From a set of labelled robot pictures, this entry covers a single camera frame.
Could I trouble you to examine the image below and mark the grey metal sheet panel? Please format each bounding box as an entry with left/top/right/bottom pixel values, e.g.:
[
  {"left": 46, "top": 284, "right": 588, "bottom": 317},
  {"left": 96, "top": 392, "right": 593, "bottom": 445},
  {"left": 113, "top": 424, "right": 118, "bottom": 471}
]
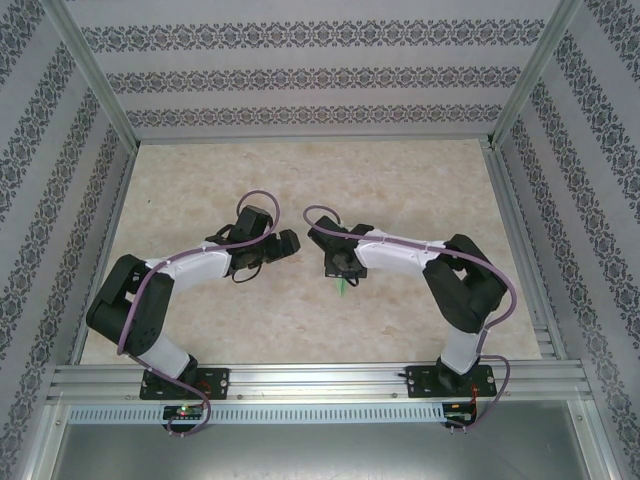
[{"left": 29, "top": 399, "right": 616, "bottom": 480}]

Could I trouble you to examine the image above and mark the left circuit board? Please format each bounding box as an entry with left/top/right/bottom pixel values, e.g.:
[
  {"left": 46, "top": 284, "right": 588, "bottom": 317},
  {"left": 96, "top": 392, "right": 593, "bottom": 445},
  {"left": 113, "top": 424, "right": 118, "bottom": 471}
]
[{"left": 163, "top": 404, "right": 205, "bottom": 420}]

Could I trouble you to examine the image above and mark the circuit board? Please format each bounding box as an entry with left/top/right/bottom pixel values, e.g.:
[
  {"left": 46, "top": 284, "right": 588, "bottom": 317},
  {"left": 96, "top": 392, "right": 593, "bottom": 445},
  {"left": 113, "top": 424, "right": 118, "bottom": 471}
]
[
  {"left": 444, "top": 401, "right": 477, "bottom": 420},
  {"left": 163, "top": 404, "right": 205, "bottom": 420}
]

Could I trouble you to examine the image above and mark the right circuit board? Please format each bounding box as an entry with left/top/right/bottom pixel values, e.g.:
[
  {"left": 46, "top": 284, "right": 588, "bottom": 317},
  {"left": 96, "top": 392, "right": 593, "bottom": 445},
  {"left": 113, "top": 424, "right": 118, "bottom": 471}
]
[{"left": 444, "top": 401, "right": 477, "bottom": 420}]

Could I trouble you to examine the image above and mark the thin black left gripper wire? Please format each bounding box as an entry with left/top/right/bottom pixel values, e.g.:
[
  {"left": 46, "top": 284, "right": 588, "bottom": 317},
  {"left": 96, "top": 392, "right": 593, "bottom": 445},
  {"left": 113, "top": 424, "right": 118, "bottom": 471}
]
[{"left": 229, "top": 264, "right": 264, "bottom": 285}]

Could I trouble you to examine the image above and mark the aluminium rear frame bar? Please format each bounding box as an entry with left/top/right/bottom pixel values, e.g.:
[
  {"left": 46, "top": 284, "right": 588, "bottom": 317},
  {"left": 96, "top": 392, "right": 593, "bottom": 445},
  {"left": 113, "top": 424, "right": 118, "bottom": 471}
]
[{"left": 134, "top": 132, "right": 496, "bottom": 146}]

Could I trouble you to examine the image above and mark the aluminium mounting rail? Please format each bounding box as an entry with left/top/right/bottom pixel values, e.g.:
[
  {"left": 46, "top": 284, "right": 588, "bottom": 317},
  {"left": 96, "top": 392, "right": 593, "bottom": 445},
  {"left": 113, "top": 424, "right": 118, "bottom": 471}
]
[{"left": 47, "top": 362, "right": 594, "bottom": 405}]

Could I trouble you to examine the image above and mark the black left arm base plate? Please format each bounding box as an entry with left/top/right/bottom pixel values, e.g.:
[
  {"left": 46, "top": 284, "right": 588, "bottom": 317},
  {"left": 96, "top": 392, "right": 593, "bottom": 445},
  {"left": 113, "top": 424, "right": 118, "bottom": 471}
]
[{"left": 139, "top": 367, "right": 231, "bottom": 401}]

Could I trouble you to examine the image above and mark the aluminium left side rail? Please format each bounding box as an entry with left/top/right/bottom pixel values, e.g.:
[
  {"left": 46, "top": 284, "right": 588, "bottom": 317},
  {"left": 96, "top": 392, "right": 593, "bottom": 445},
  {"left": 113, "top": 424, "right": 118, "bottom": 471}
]
[{"left": 68, "top": 142, "right": 140, "bottom": 366}]

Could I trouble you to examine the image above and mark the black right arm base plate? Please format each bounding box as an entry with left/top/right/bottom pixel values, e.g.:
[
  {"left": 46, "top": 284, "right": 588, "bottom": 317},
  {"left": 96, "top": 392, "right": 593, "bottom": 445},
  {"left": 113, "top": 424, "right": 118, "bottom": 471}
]
[{"left": 407, "top": 364, "right": 499, "bottom": 400}]

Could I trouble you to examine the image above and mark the slotted grey cable duct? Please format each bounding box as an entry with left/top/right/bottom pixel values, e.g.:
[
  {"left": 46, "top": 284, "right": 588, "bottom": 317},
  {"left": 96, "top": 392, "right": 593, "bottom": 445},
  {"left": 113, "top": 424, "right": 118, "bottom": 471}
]
[{"left": 67, "top": 403, "right": 447, "bottom": 424}]

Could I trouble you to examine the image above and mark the aluminium right side rail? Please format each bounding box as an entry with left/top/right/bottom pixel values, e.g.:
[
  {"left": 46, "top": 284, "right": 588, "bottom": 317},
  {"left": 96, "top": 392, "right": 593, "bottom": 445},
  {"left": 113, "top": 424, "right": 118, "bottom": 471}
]
[{"left": 482, "top": 139, "right": 569, "bottom": 361}]

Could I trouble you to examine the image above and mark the aluminium left frame post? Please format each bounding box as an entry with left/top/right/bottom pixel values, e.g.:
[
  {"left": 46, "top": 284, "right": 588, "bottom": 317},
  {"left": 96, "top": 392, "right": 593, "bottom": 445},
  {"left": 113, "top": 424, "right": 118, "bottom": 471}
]
[{"left": 42, "top": 0, "right": 140, "bottom": 147}]

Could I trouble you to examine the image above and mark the aluminium frame post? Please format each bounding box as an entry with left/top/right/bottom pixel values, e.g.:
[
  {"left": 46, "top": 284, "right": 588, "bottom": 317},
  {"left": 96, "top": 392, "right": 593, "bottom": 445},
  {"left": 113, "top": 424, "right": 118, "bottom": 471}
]
[
  {"left": 42, "top": 0, "right": 140, "bottom": 147},
  {"left": 489, "top": 0, "right": 587, "bottom": 149}
]

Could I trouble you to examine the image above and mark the aluminium right frame post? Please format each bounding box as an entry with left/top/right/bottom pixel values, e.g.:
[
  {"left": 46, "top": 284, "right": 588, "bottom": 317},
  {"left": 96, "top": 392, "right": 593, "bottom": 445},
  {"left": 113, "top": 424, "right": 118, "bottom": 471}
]
[{"left": 489, "top": 0, "right": 587, "bottom": 149}]

